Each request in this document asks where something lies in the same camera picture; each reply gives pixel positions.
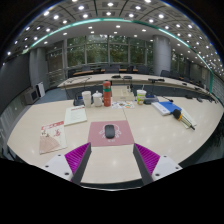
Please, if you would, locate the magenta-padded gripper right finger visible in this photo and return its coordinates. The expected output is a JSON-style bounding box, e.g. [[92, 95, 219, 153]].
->
[[132, 143, 183, 185]]

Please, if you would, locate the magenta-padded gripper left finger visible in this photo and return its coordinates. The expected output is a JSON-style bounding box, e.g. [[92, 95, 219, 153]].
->
[[43, 142, 92, 185]]

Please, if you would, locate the black computer mouse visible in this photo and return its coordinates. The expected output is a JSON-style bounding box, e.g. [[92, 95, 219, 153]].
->
[[104, 124, 116, 140]]

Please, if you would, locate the pink mouse pad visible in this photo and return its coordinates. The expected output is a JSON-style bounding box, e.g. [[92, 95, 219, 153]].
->
[[87, 120, 136, 148]]

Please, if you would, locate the red and white booklet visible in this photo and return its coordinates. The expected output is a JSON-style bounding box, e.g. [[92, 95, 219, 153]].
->
[[38, 120, 68, 155]]

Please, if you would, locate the white paper booklet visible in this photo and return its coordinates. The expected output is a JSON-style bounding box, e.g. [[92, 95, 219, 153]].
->
[[63, 105, 88, 127]]

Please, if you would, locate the black foam handheld microphone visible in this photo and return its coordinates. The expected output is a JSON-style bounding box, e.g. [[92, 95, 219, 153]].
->
[[172, 108, 196, 131]]

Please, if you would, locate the blue and white book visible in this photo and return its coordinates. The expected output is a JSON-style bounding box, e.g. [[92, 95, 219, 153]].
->
[[151, 100, 183, 117]]

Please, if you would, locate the colourful sticker sheet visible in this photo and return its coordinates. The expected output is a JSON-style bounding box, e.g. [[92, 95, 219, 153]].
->
[[111, 100, 136, 110]]

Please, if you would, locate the white lidded mug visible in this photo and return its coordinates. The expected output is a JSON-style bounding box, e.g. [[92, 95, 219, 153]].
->
[[91, 90, 104, 108]]

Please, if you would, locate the printed paper drink cup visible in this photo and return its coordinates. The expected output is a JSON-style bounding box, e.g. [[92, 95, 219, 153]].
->
[[136, 84, 147, 106]]

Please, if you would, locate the red drink bottle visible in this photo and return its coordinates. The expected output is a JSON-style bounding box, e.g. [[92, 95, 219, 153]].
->
[[102, 80, 112, 108]]

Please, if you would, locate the grey microwave oven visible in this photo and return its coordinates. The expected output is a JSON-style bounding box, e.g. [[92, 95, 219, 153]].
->
[[23, 88, 40, 105]]

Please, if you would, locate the white standing board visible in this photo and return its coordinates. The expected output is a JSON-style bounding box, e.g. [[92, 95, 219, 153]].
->
[[35, 81, 46, 98]]

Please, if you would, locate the group of dark chairs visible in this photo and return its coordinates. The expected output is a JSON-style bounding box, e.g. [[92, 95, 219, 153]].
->
[[68, 63, 201, 84]]

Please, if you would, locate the group of ceiling lights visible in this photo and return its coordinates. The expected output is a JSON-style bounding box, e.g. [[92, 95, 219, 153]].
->
[[6, 0, 224, 73]]

